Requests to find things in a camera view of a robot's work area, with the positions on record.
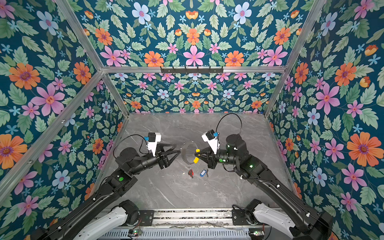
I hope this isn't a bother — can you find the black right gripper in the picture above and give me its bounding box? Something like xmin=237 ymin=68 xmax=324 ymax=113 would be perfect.
xmin=194 ymin=146 xmax=240 ymax=171

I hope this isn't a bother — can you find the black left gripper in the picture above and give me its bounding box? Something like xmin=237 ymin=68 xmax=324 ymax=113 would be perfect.
xmin=128 ymin=142 xmax=181 ymax=177

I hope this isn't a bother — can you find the large keyring with yellow sleeve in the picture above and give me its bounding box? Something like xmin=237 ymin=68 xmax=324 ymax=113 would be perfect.
xmin=181 ymin=141 xmax=199 ymax=169

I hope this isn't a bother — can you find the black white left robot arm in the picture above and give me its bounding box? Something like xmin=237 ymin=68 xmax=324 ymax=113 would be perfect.
xmin=30 ymin=144 xmax=181 ymax=240

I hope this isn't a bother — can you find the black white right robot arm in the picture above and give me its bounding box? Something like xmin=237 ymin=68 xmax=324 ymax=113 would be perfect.
xmin=195 ymin=130 xmax=334 ymax=240

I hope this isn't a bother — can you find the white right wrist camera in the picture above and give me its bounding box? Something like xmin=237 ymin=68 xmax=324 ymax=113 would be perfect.
xmin=202 ymin=130 xmax=220 ymax=154

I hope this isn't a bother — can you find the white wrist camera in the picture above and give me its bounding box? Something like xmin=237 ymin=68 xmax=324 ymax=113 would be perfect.
xmin=202 ymin=130 xmax=220 ymax=154
xmin=145 ymin=133 xmax=162 ymax=157

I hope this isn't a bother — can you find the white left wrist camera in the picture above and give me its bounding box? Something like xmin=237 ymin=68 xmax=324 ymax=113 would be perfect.
xmin=145 ymin=133 xmax=162 ymax=157

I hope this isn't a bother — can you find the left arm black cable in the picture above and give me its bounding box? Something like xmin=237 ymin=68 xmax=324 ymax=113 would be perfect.
xmin=112 ymin=134 xmax=149 ymax=158

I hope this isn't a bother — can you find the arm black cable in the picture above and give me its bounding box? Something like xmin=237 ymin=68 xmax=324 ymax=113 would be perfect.
xmin=215 ymin=113 xmax=243 ymax=136
xmin=112 ymin=134 xmax=149 ymax=158

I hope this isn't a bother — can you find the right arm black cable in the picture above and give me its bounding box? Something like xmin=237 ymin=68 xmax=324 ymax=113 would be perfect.
xmin=215 ymin=113 xmax=243 ymax=136

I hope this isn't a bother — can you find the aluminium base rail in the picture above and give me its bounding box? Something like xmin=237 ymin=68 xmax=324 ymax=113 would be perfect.
xmin=70 ymin=207 xmax=316 ymax=229

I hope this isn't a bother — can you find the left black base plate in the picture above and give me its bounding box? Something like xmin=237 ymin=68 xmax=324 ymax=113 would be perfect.
xmin=125 ymin=210 xmax=155 ymax=227

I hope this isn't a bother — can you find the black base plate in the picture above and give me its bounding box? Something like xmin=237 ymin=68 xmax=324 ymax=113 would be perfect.
xmin=232 ymin=209 xmax=260 ymax=226
xmin=125 ymin=210 xmax=155 ymax=227

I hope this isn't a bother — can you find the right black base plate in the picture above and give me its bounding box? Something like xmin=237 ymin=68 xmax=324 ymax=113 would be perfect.
xmin=232 ymin=209 xmax=260 ymax=226

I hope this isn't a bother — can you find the white vented cable duct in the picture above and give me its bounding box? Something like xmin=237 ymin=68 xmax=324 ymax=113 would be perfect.
xmin=99 ymin=228 xmax=251 ymax=240

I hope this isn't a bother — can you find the black hook rail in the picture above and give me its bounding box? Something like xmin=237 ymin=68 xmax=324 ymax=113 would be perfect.
xmin=160 ymin=67 xmax=224 ymax=74

